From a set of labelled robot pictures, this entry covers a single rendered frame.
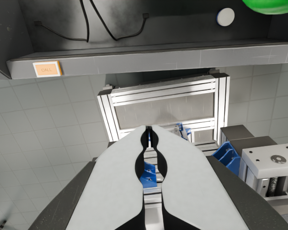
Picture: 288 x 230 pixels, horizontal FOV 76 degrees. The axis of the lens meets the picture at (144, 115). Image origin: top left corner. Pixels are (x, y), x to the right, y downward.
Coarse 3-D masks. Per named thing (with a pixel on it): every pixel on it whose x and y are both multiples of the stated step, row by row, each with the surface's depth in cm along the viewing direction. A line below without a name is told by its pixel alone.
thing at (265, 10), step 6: (246, 0) 15; (252, 0) 14; (258, 0) 14; (264, 0) 13; (270, 0) 12; (276, 0) 12; (282, 0) 11; (252, 6) 14; (258, 6) 14; (264, 6) 13; (270, 6) 12; (276, 6) 12; (282, 6) 12; (264, 12) 13; (270, 12) 13; (276, 12) 12; (282, 12) 12
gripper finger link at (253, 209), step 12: (216, 168) 9; (228, 168) 9; (228, 180) 8; (240, 180) 8; (228, 192) 7; (240, 192) 7; (252, 192) 7; (240, 204) 7; (252, 204) 7; (264, 204) 7; (252, 216) 6; (264, 216) 6; (276, 216) 6; (252, 228) 6; (264, 228) 6; (276, 228) 6
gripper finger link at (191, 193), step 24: (168, 144) 10; (192, 144) 10; (168, 168) 9; (192, 168) 9; (168, 192) 8; (192, 192) 8; (216, 192) 7; (168, 216) 7; (192, 216) 7; (216, 216) 7; (240, 216) 6
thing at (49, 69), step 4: (40, 64) 38; (44, 64) 38; (48, 64) 38; (52, 64) 38; (36, 68) 39; (40, 68) 39; (44, 68) 39; (48, 68) 39; (52, 68) 39; (56, 68) 39; (60, 68) 40; (40, 72) 39; (44, 72) 39; (48, 72) 39; (52, 72) 39; (56, 72) 39; (60, 72) 40
